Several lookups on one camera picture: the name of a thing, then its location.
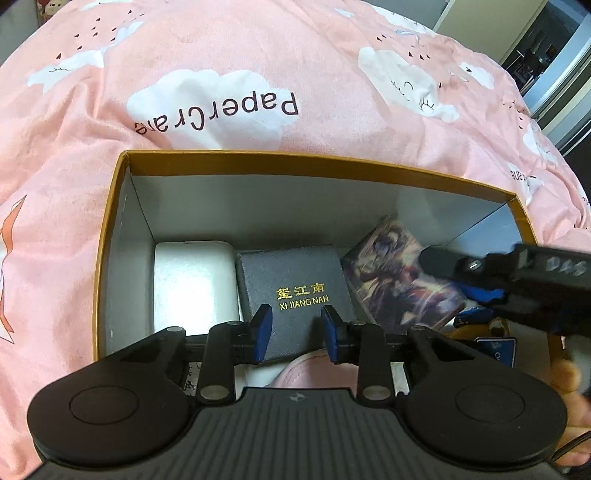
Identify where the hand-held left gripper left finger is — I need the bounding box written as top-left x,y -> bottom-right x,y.
115,304 -> 274,402

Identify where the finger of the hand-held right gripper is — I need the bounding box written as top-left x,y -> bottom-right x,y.
418,244 -> 523,306
455,309 -> 551,332

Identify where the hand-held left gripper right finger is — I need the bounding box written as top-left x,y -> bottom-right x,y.
321,305 -> 465,402

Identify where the orange plush toy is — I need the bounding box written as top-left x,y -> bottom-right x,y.
450,318 -> 514,345

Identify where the pink pouch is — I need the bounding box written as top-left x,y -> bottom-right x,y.
270,348 -> 366,391

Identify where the printed picture box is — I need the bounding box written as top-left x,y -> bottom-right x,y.
342,216 -> 468,334

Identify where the grey jewelry box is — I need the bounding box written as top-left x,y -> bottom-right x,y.
235,244 -> 357,366

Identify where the yellow cardboard box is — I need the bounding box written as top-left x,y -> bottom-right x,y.
95,149 -> 542,393

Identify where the person's right hand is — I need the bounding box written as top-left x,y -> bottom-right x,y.
547,335 -> 591,468

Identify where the white box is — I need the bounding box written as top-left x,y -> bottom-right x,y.
153,241 -> 243,334

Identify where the pink printed blanket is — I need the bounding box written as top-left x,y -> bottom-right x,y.
0,0 -> 591,472

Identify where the pile of stuffed toys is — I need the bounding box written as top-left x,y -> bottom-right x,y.
37,0 -> 88,20

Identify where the grey door frame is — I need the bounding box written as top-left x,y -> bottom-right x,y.
524,28 -> 591,156

